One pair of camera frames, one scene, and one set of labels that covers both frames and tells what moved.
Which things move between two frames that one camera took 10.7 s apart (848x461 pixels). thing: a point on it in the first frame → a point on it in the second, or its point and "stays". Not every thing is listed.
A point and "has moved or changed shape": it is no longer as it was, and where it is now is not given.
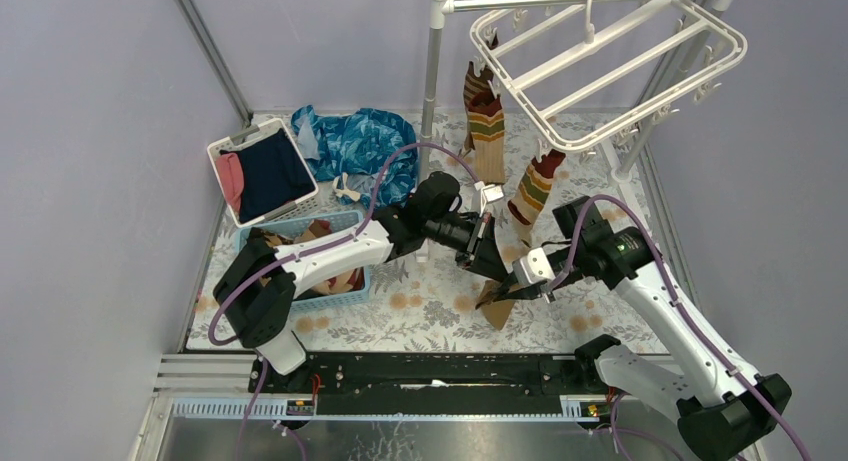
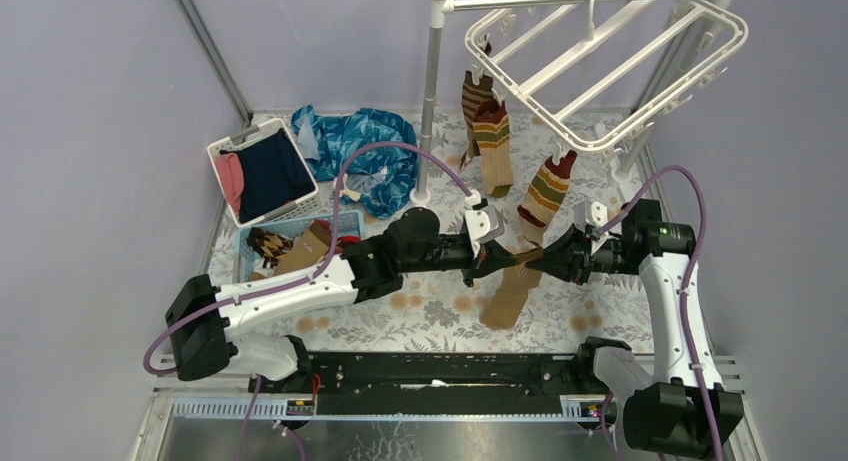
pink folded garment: [231, 171] stays
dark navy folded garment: [275, 174] stays
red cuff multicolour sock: [487, 126] has moved or changed shape
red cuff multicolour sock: [536, 186] has moved or changed shape
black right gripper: [530, 292] → [568, 257]
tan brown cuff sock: [496, 311] has moved or changed shape
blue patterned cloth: [356, 148] stays
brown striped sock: [474, 85] has moved or changed shape
